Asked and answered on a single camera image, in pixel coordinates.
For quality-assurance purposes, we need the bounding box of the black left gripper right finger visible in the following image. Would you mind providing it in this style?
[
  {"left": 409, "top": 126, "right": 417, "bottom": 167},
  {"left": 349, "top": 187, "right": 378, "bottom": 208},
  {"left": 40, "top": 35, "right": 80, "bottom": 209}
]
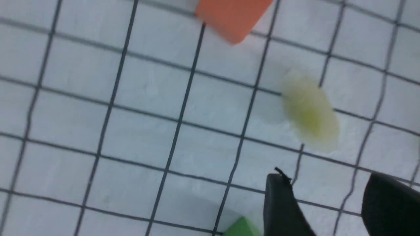
[{"left": 361, "top": 173, "right": 420, "bottom": 236}]

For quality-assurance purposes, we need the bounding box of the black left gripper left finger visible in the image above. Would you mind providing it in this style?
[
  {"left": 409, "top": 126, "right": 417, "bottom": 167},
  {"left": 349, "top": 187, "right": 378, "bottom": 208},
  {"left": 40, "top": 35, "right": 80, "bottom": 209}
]
[{"left": 263, "top": 167, "right": 315, "bottom": 236}]

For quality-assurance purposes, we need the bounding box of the green dumpling small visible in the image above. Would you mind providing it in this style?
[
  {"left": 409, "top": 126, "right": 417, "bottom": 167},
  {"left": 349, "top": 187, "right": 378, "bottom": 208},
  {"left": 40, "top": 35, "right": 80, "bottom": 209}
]
[{"left": 282, "top": 70, "right": 340, "bottom": 153}]

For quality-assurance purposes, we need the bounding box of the green foam cube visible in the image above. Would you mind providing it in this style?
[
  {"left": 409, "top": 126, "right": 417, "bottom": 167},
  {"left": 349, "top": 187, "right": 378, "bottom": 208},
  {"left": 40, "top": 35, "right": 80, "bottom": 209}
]
[{"left": 223, "top": 217, "right": 262, "bottom": 236}]

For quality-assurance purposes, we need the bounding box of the white black-grid tablecloth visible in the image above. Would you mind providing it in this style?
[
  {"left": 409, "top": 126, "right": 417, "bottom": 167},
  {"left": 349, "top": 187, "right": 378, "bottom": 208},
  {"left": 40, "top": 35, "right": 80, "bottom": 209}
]
[{"left": 0, "top": 0, "right": 419, "bottom": 236}]

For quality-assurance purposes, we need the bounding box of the orange foam cube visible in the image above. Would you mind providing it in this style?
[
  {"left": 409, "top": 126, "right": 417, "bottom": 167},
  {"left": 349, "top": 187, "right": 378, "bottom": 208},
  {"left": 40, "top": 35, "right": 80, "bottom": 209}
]
[{"left": 195, "top": 0, "right": 273, "bottom": 45}]

